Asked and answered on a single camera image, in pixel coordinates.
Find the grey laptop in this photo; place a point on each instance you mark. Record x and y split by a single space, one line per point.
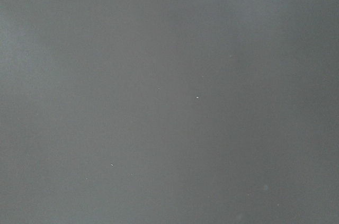
169 111

